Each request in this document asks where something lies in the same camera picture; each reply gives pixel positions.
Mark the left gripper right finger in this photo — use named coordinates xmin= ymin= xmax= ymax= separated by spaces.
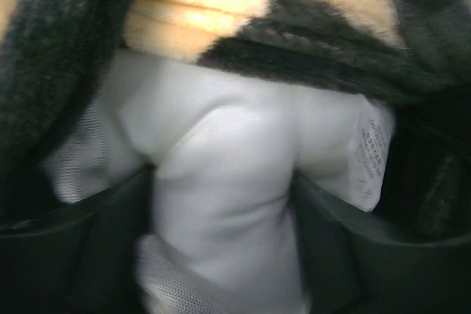
xmin=294 ymin=174 xmax=470 ymax=313

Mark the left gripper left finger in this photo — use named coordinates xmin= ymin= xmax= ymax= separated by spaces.
xmin=1 ymin=167 xmax=152 ymax=313

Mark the white pillow insert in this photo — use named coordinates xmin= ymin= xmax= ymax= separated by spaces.
xmin=43 ymin=51 xmax=369 ymax=313

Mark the black floral plush pillowcase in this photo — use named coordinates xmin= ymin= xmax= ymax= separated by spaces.
xmin=1 ymin=0 xmax=470 ymax=238

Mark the white pillow care label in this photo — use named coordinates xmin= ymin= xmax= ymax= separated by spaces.
xmin=349 ymin=101 xmax=395 ymax=212

